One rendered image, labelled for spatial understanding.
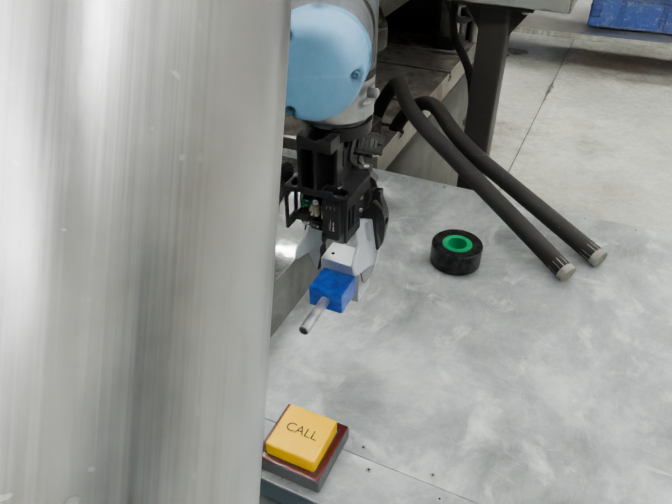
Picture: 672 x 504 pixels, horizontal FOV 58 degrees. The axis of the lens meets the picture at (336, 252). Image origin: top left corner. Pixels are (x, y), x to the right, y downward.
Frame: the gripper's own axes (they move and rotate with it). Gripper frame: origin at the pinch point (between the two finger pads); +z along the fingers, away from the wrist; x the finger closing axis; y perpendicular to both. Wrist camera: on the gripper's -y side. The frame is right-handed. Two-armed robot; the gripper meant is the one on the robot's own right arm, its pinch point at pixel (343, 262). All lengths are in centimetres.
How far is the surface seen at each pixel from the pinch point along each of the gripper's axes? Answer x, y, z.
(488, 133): 1, -78, 17
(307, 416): 2.1, 14.3, 11.4
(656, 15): 38, -366, 59
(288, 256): -11.1, -5.8, 6.6
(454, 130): -1, -54, 6
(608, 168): 33, -230, 95
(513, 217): 14.9, -34.0, 9.7
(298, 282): -10.0, -6.4, 11.4
